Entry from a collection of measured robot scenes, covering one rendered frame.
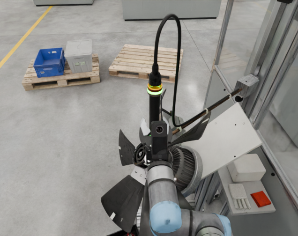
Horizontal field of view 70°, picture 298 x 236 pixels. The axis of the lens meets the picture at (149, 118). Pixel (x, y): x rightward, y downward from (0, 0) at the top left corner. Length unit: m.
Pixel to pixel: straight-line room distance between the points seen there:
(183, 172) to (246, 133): 0.33
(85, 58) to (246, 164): 2.90
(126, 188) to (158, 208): 0.55
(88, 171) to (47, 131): 0.89
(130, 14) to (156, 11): 0.67
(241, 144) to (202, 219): 0.45
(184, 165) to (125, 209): 0.35
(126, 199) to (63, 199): 1.37
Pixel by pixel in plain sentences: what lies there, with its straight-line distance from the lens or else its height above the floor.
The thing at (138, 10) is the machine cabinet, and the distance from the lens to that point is 6.23.
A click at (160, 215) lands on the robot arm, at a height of 1.51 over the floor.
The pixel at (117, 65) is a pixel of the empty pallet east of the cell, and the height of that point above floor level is 0.14.
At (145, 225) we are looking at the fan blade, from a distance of 0.87.
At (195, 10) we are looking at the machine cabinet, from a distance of 6.45.
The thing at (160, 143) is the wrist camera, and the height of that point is 1.55.
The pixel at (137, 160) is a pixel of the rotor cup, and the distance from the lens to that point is 1.01.
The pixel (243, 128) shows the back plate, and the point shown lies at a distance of 1.03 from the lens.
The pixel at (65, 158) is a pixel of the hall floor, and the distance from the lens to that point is 2.66.
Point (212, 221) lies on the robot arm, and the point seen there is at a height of 1.43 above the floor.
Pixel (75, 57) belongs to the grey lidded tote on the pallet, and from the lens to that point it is 3.62.
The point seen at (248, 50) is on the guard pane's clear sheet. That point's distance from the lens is 1.65.
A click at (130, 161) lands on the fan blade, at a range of 1.24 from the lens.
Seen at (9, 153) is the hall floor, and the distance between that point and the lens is 3.01.
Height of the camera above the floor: 2.01
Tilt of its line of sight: 43 degrees down
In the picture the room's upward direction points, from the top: straight up
